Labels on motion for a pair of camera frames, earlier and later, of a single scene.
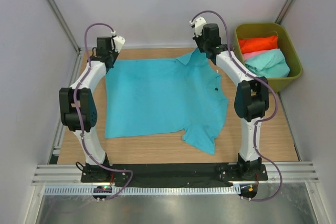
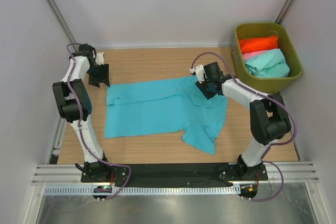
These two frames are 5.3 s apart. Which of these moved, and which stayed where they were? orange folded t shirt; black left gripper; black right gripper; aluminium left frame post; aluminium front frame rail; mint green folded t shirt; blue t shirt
Moved: black left gripper; black right gripper; blue t shirt
Stayed: aluminium front frame rail; mint green folded t shirt; orange folded t shirt; aluminium left frame post
